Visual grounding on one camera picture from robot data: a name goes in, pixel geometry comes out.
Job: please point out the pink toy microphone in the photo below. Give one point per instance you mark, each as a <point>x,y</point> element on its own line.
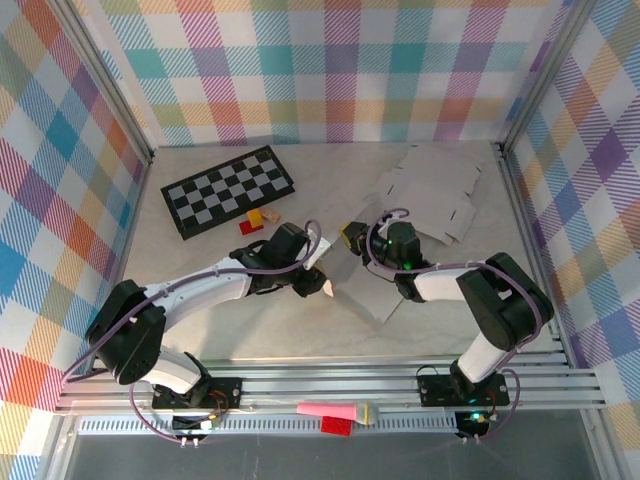
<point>330,411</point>

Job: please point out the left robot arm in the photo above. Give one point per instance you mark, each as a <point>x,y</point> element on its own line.
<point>130,340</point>

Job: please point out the black connector box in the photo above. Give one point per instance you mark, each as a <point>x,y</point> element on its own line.
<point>472,422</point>
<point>187,425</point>

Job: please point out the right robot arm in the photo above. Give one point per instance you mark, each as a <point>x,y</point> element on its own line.
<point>505,300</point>

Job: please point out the yellow toy brick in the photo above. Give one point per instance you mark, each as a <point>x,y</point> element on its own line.
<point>255,217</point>

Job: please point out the black white chessboard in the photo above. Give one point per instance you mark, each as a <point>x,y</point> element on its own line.
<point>225,192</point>

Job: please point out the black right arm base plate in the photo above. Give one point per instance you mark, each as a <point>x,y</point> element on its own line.
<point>435,392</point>

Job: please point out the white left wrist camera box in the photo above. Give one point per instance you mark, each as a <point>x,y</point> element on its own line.
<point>320,250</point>

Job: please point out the aluminium side rail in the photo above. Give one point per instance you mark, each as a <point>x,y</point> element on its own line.
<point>529,240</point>
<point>134,215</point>

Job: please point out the aluminium frame rail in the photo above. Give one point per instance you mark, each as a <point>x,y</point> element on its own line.
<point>325,387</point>

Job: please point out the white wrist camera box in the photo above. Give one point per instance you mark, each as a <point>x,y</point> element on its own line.
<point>320,250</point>
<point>386,225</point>

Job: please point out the white cardboard mailer box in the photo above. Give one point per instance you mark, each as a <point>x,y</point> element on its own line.
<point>435,185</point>
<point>360,285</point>

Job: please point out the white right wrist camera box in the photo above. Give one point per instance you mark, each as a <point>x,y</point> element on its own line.
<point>386,225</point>

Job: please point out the flat red toy brick plate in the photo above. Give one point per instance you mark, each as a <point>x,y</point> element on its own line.
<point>335,427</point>

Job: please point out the small wooden block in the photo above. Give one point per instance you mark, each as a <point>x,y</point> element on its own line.
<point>271,215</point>

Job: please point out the aluminium corner post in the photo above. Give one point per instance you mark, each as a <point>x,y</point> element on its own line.
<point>100,80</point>
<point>545,75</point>

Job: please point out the small red toy brick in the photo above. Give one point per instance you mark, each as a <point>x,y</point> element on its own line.
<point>247,228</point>

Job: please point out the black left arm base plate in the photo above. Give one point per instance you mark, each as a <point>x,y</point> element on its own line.
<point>225,392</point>

